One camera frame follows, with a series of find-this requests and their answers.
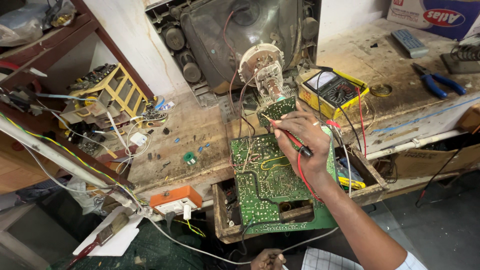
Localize wooden drawer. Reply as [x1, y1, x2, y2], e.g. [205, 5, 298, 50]
[212, 143, 391, 245]

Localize small green neck circuit board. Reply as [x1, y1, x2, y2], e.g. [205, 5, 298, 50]
[256, 95, 298, 127]

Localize person's right hand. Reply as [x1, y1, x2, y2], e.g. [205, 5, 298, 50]
[271, 100, 333, 183]

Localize dark green cloth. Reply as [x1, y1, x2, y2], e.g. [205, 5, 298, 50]
[48, 219, 212, 270]

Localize grey television picture tube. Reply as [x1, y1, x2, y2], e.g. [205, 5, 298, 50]
[145, 0, 323, 110]

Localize white flat board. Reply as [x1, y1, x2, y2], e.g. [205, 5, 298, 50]
[73, 205, 145, 258]

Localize clear plastic bag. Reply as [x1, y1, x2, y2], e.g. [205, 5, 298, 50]
[0, 0, 78, 48]

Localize blue handled pliers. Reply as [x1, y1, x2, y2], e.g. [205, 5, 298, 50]
[411, 62, 467, 100]

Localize black test lead wire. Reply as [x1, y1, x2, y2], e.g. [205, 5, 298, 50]
[316, 67, 364, 154]

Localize yellow handled tool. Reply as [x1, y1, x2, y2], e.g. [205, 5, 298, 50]
[337, 176, 367, 190]

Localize white plastic pipe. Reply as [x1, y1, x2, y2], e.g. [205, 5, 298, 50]
[365, 129, 468, 161]

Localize printed cardboard carton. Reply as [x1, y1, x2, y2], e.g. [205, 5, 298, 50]
[386, 0, 480, 41]

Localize yellow analog multimeter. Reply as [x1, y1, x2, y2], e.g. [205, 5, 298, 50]
[298, 68, 370, 120]

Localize red multimeter probe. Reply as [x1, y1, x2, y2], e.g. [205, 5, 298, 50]
[261, 113, 314, 158]

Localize thin blue wire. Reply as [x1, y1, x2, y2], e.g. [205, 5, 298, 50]
[373, 96, 480, 133]

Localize metal soldering iron stand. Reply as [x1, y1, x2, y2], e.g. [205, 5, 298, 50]
[440, 34, 480, 75]

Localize wooden handled paintbrush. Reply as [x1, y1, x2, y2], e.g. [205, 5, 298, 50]
[63, 212, 130, 270]

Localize orange white socket box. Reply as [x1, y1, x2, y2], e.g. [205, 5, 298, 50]
[149, 185, 203, 217]

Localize brown wooden shelf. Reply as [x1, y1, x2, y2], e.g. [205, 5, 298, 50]
[0, 0, 155, 196]

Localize white tube light fitting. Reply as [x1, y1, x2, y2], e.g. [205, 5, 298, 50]
[0, 116, 151, 219]

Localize white checked shirt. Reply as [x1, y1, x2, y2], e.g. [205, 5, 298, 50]
[282, 246, 429, 270]

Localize brown cardboard box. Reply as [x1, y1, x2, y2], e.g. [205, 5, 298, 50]
[389, 143, 480, 179]

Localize grey remote control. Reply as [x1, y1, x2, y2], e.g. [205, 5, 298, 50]
[390, 29, 430, 59]

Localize round brass tin lid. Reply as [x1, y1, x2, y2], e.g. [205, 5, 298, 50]
[370, 83, 393, 98]

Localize long white cable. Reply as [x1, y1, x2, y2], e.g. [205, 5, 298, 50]
[145, 215, 340, 266]

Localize white charger adapter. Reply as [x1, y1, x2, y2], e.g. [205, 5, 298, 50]
[130, 131, 148, 147]

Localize large green circuit board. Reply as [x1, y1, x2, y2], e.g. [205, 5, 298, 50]
[229, 127, 339, 236]

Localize yellow green twisted wire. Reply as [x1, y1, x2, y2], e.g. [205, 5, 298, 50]
[0, 111, 149, 206]

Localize person's left hand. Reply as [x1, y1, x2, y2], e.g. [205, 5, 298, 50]
[250, 248, 287, 270]

